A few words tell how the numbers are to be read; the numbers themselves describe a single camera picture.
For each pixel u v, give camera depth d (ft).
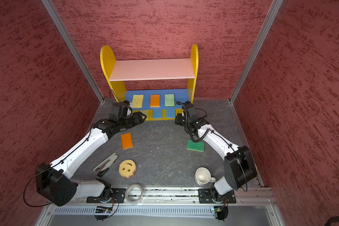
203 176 2.64
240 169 1.40
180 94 3.45
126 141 3.05
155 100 3.22
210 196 2.40
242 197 2.48
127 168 2.67
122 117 2.00
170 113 3.57
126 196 2.42
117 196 2.43
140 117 2.36
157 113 3.56
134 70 2.66
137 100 3.28
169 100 3.28
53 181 1.28
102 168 2.68
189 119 2.11
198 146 3.03
